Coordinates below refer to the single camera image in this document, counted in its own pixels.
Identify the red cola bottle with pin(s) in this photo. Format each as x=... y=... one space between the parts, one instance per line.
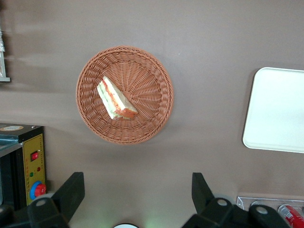
x=293 y=215

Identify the round brown wicker basket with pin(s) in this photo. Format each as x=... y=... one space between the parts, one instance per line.
x=147 y=78

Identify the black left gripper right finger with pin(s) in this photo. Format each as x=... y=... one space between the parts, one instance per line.
x=204 y=197

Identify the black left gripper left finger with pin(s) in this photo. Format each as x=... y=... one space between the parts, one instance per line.
x=69 y=194

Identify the clear acrylic bottle rack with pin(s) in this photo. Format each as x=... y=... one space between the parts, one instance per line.
x=244 y=202

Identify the triangular sandwich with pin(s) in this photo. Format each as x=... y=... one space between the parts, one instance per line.
x=114 y=99

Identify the black food warmer, yellow panel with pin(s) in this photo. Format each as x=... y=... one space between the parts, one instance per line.
x=33 y=147

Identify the beige rectangular tray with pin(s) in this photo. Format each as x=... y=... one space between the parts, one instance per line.
x=275 y=109

